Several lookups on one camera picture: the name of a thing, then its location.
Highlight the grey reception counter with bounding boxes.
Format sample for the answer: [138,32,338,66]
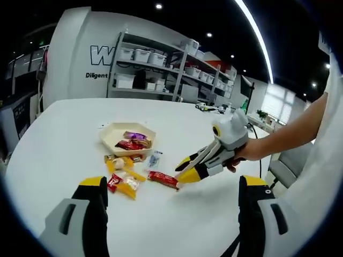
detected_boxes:
[0,90,38,140]

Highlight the white food tongs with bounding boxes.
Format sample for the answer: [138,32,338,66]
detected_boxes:
[173,139,223,179]

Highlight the clear dark food packet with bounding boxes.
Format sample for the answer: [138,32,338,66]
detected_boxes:
[148,150,164,168]

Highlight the white cardboard box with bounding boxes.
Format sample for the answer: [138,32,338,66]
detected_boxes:
[114,73,136,89]

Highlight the black monitor on stand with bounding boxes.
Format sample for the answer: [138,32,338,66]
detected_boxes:
[240,74,255,110]

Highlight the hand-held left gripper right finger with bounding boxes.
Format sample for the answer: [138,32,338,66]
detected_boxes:
[237,175,303,257]

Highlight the black bag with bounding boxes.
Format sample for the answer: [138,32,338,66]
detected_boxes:
[133,70,147,89]

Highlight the small red food packet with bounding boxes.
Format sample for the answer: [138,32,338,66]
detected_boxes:
[107,173,123,193]

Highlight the grey metal shelving unit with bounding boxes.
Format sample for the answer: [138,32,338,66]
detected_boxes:
[106,31,238,104]

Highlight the white yellow spare gripper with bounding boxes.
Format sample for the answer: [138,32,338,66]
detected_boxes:
[195,102,215,112]

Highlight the ceiling spot lights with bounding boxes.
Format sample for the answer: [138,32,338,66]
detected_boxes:
[155,2,333,96]

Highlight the person's right hand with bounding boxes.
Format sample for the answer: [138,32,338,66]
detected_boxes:
[223,137,272,172]

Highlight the curved ceiling light strip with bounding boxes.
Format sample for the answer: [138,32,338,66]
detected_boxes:
[235,0,274,84]

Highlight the brown gold food packet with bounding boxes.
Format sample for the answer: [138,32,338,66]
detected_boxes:
[133,138,153,148]

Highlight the yellow cake food packet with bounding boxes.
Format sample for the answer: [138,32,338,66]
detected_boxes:
[115,169,147,200]
[105,156,135,173]

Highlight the red bar food packet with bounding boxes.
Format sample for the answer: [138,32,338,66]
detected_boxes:
[146,170,181,191]
[115,140,144,150]

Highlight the white side table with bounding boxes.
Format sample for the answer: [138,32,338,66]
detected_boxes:
[246,114,287,133]

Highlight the bright window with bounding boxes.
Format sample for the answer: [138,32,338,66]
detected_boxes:
[264,84,306,125]

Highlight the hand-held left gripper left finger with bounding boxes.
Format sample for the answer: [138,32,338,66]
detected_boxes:
[39,176,110,257]

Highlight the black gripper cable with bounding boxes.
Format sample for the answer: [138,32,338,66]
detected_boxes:
[248,122,277,190]
[221,231,242,257]

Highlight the clothes rack with red garment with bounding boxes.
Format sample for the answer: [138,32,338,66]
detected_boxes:
[36,44,51,113]

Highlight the large purple food packet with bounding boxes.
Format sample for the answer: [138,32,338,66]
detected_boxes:
[122,130,147,140]

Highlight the cream hexagonal container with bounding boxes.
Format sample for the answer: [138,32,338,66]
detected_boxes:
[99,122,157,157]

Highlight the grey chair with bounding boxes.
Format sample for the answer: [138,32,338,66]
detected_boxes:
[269,141,314,190]

